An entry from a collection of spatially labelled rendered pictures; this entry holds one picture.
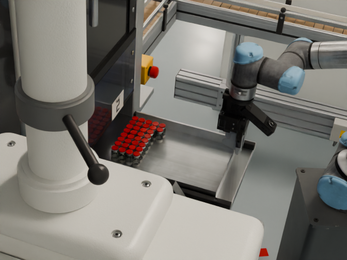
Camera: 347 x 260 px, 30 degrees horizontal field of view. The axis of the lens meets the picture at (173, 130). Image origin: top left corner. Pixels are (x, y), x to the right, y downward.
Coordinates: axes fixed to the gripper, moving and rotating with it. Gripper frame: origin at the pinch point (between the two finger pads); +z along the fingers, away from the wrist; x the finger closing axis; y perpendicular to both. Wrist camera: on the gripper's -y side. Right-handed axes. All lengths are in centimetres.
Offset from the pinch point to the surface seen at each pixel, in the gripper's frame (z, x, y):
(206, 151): 3.3, 0.4, 10.0
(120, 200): -67, 97, -1
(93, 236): -67, 104, -1
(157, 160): 3.3, 10.3, 22.2
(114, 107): -11.7, 9.7, 36.6
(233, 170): 3.6, 5.1, 0.1
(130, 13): -36, -3, 37
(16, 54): -62, 67, 31
